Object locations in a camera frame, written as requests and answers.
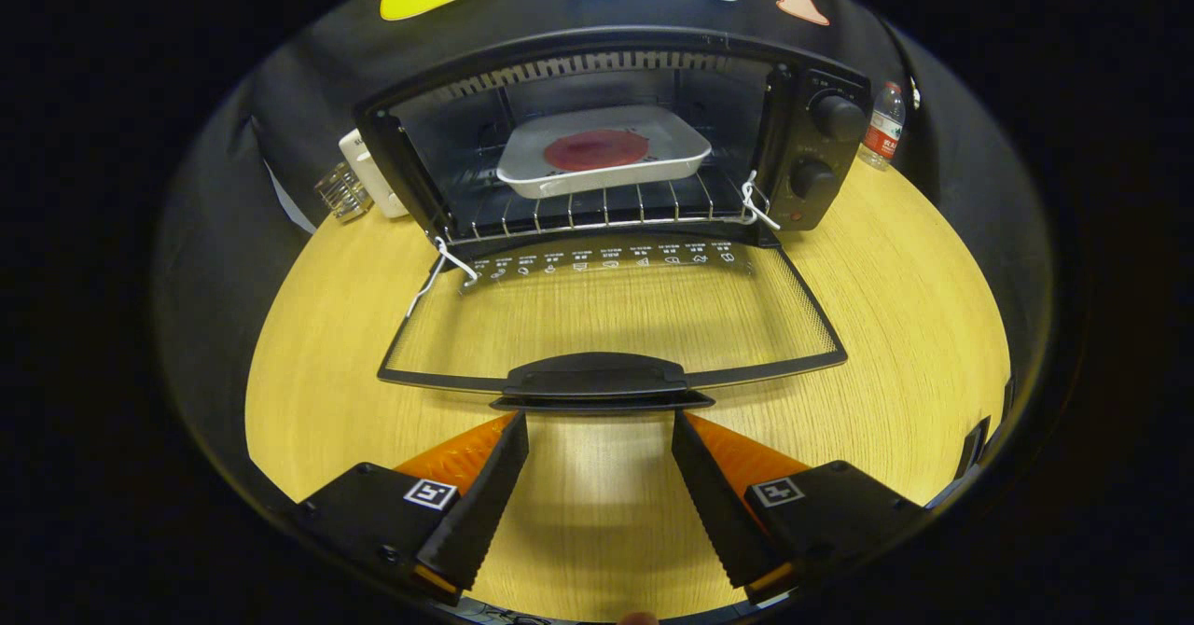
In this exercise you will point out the black toaster oven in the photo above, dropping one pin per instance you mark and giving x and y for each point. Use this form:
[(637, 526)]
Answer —
[(597, 378)]

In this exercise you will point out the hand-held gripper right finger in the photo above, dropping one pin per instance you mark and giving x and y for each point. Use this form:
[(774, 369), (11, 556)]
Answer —
[(714, 504)]

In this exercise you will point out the metal oven rack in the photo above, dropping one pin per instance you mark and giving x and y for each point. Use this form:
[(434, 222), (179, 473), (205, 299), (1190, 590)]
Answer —
[(606, 207)]

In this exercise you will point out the pink ham slice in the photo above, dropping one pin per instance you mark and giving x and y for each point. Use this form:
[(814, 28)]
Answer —
[(597, 150)]

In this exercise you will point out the white square plate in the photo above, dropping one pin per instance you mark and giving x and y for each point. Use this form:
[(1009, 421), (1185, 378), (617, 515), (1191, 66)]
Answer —
[(653, 163)]

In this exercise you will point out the clear plastic water bottle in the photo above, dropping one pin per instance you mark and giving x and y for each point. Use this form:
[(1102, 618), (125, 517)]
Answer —
[(881, 131)]

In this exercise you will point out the white bread toaster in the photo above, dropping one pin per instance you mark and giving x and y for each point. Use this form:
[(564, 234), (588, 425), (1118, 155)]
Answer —
[(373, 182)]

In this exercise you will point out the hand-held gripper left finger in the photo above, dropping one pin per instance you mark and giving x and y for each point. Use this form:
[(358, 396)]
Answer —
[(480, 504)]

